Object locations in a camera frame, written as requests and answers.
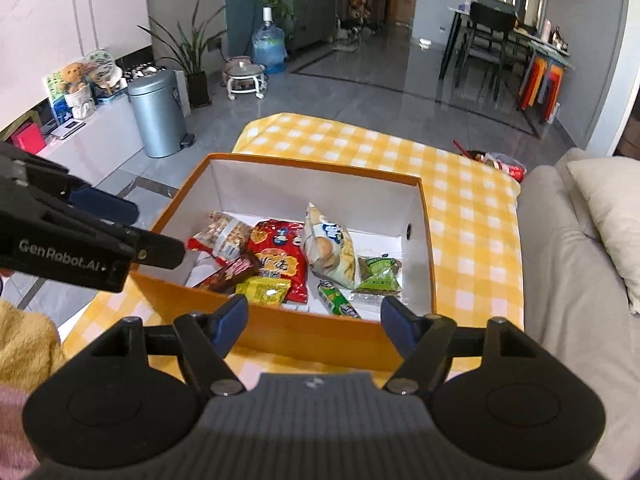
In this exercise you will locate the beige peanut snack packet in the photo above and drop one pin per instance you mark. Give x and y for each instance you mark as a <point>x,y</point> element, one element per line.
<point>225,232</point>

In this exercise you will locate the red bag of snacks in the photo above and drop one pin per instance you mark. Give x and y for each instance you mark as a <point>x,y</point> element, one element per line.
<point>500,162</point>

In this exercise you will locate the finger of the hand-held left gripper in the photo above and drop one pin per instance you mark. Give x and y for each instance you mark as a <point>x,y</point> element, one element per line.
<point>155,252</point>
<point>105,210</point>

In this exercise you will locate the grey pedal trash can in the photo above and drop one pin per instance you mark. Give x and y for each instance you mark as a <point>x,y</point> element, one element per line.
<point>157,115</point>

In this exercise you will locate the brown chocolate snack packet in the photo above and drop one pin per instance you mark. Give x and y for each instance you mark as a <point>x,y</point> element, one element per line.
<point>230,272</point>

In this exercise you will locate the yellow checkered tablecloth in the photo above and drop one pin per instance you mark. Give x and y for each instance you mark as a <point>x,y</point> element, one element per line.
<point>465,210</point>

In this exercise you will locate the black dining chair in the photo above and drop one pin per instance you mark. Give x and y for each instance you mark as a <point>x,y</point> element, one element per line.
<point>490,25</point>

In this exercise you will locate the orange cardboard box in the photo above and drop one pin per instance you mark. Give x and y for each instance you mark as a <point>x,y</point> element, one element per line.
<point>310,185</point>

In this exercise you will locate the white rolling stand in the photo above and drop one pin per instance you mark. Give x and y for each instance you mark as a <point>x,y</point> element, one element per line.
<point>245,87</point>

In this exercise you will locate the bread bun snack bag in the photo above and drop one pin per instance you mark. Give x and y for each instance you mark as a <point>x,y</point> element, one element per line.
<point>327,247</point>

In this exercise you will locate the pot with glass lid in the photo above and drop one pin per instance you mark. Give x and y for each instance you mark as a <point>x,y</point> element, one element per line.
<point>243,67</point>

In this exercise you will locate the white low cabinet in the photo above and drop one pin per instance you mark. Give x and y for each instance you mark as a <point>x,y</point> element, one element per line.
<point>100,145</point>

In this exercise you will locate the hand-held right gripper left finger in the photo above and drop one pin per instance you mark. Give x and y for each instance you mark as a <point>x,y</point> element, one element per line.
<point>232,321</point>

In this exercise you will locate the stack of coloured stools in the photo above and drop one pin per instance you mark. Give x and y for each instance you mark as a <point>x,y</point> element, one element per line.
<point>542,85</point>

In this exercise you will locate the potted plant in black pot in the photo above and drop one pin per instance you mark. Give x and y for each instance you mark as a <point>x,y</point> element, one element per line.
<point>199,87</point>

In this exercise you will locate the grey cabinet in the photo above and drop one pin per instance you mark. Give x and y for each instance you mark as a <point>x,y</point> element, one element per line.
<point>310,10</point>

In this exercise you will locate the green square snack packet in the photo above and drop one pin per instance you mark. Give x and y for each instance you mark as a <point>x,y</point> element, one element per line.
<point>380,275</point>

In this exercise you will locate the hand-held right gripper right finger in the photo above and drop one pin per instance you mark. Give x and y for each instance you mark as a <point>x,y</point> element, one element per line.
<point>396,317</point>

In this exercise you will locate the red paper bag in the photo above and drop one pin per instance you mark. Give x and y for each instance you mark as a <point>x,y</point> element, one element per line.
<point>27,137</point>

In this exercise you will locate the pink cloth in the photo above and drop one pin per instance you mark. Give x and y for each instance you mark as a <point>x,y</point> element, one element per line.
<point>12,425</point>

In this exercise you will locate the dining table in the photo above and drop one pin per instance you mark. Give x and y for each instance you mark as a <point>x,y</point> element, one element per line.
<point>545,42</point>

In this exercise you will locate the red cartoon snack packet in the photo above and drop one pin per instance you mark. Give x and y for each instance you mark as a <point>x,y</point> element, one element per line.
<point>277,260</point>

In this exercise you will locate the blue water jug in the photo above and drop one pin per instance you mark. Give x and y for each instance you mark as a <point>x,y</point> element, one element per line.
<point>269,45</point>

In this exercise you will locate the beige cushion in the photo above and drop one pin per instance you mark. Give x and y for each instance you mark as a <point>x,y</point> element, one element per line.
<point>615,220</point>

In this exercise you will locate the beige sofa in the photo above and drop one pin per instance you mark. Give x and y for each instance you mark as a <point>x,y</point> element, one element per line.
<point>565,310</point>

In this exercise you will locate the yellow plush blanket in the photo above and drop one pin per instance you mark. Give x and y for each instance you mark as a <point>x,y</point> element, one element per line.
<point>25,340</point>

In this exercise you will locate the yellow snack packet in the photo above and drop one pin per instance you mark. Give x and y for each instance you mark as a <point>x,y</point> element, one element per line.
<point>262,290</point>

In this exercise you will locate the green cookie roll packet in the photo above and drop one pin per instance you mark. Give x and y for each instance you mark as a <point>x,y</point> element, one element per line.
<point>337,300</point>

